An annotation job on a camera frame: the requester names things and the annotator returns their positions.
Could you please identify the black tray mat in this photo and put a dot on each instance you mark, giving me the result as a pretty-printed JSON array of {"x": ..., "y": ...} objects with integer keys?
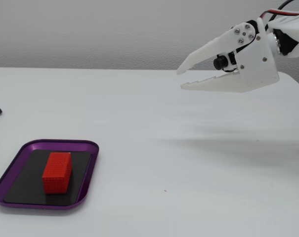
[{"x": 28, "y": 182}]

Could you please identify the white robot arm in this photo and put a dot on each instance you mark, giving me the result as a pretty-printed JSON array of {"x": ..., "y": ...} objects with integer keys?
[{"x": 296, "y": 28}]

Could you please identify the red textured cube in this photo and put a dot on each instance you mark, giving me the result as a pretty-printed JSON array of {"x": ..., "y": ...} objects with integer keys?
[{"x": 56, "y": 172}]

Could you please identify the purple metal tray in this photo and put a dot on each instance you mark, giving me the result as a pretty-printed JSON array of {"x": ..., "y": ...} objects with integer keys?
[{"x": 13, "y": 158}]

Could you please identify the small black gripper camera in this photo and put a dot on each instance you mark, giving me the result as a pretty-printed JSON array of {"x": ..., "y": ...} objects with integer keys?
[{"x": 219, "y": 63}]

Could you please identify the white gripper with motor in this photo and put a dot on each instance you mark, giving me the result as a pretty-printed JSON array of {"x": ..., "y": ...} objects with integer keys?
[{"x": 256, "y": 66}]

